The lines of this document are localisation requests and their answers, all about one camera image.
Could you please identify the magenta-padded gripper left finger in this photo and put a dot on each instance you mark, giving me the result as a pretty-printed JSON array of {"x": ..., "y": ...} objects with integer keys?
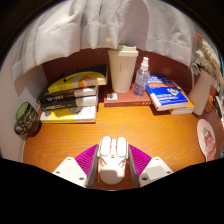
[{"x": 70, "y": 168}]

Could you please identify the dark red book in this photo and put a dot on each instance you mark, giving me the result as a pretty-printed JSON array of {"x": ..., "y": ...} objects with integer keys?
[{"x": 128, "y": 99}]

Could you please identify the yellow and black book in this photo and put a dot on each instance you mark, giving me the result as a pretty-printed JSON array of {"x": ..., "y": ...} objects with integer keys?
[{"x": 76, "y": 80}]

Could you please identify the white computer mouse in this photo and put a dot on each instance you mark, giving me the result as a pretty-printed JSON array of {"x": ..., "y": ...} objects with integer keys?
[{"x": 112, "y": 163}]

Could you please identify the yellow and white book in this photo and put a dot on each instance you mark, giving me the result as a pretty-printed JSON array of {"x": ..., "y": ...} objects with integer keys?
[{"x": 66, "y": 115}]

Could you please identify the clear spray bottle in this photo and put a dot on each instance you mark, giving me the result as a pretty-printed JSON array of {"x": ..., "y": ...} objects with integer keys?
[{"x": 141, "y": 81}]

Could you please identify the white ceramic jug vase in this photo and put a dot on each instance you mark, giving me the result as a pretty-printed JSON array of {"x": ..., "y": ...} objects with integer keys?
[{"x": 200, "y": 93}]

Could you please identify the white curtain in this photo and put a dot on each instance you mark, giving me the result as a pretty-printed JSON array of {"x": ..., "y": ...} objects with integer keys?
[{"x": 100, "y": 23}]

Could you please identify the orange book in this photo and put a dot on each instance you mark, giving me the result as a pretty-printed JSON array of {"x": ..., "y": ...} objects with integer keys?
[{"x": 186, "y": 109}]

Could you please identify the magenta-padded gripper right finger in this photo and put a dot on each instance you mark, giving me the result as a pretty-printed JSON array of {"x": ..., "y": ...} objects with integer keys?
[{"x": 155, "y": 170}]

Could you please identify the cream lidded tumbler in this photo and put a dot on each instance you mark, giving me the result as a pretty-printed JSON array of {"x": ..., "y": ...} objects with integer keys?
[{"x": 122, "y": 71}]

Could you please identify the blue book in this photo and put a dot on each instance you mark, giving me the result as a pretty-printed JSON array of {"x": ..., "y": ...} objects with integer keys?
[{"x": 166, "y": 91}]

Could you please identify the dark green mug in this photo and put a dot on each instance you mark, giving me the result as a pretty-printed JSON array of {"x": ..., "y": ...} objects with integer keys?
[{"x": 28, "y": 120}]

